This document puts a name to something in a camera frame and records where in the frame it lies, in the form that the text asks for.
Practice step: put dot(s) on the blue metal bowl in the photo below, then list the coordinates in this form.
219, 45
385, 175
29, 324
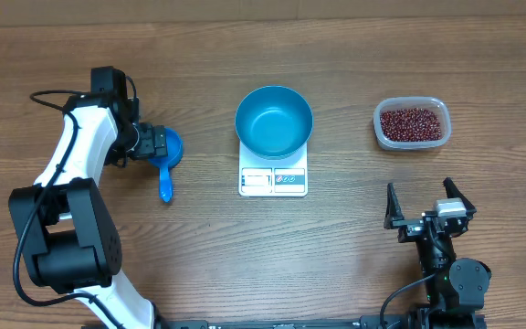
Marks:
274, 121

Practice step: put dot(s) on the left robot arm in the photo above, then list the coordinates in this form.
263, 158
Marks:
68, 246

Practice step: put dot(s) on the blue plastic measuring scoop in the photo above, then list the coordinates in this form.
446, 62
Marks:
169, 141

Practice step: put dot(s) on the white digital kitchen scale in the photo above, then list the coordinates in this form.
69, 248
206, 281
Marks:
263, 177

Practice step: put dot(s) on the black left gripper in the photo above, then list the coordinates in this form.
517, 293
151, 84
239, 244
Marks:
151, 146

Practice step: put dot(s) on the red beans in container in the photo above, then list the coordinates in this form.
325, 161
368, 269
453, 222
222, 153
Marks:
410, 125

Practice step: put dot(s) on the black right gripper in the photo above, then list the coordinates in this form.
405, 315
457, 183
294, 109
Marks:
411, 228

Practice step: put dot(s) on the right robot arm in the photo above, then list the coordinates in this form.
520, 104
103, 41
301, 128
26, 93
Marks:
455, 287

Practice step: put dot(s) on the clear plastic food container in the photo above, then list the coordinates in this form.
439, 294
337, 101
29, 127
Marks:
435, 105

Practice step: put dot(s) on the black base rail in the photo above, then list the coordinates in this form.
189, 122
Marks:
364, 322

